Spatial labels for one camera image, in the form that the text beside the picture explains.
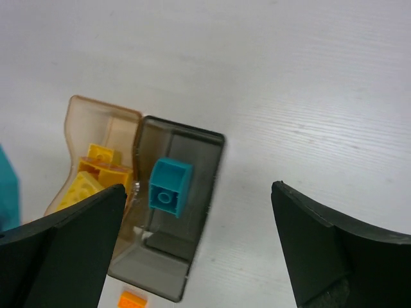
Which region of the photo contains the amber transparent container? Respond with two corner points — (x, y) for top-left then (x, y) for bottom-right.
(45, 95), (143, 214)

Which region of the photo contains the grey transparent container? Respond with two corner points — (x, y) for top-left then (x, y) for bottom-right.
(108, 116), (225, 302)

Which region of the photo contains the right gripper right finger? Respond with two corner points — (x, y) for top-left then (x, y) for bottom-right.
(271, 181), (410, 307)

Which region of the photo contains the orange rectangular lego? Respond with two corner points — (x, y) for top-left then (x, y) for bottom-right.
(117, 289), (148, 308)

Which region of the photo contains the yellow lego brick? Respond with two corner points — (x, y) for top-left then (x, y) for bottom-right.
(57, 144), (133, 210)

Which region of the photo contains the teal lego brick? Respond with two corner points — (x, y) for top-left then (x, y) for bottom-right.
(148, 157), (193, 218)

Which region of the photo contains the teal lego creature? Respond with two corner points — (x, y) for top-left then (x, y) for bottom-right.
(0, 147), (21, 232)

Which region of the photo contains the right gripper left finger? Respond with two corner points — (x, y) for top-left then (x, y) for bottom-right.
(1, 184), (126, 307)

